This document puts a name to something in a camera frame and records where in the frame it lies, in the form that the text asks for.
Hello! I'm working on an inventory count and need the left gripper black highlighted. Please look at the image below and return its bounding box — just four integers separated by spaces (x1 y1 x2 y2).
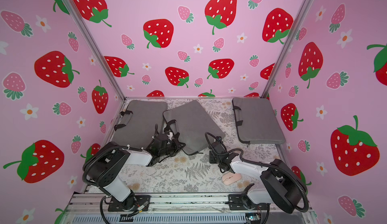
158 139 186 158

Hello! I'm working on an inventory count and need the grey laptop bag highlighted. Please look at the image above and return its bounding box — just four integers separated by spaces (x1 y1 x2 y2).
112 100 167 149
232 97 286 145
163 100 225 155

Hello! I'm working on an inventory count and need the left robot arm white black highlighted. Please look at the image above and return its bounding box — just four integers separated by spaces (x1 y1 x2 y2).
82 125 186 224

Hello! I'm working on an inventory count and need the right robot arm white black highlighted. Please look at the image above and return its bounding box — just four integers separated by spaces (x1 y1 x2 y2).
205 132 309 214

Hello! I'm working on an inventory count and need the pink computer mouse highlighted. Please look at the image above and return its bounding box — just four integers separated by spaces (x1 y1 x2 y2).
222 173 242 186

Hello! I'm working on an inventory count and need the floral patterned table mat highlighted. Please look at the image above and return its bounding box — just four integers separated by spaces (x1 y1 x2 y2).
119 98 283 193

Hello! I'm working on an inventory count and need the white ribbed vent strip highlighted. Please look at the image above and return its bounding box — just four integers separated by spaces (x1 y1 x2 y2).
71 213 249 224

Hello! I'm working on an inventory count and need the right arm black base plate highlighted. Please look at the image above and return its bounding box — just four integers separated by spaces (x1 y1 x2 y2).
227 194 268 210

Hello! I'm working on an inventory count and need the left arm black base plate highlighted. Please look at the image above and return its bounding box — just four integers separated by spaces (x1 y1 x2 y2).
108 195 151 212

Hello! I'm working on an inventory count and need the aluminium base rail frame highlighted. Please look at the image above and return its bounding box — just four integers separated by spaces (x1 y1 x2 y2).
56 193 319 224

